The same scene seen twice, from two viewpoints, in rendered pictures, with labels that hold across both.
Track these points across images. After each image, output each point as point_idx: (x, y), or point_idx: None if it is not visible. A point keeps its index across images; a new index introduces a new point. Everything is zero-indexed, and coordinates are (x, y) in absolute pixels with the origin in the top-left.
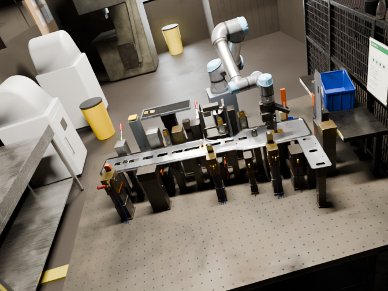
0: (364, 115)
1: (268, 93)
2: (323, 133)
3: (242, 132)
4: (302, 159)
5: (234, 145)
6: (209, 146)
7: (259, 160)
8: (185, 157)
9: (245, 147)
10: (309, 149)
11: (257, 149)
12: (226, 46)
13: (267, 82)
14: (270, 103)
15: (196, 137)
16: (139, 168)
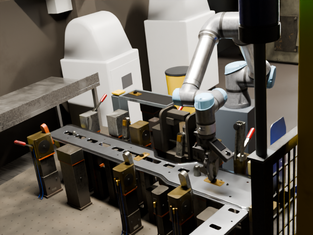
0: None
1: (200, 121)
2: (250, 213)
3: (193, 164)
4: None
5: (165, 172)
6: (125, 155)
7: (197, 213)
8: (113, 159)
9: (169, 181)
10: (213, 223)
11: (195, 196)
12: (205, 43)
13: (200, 104)
14: (203, 135)
15: (156, 145)
16: (66, 144)
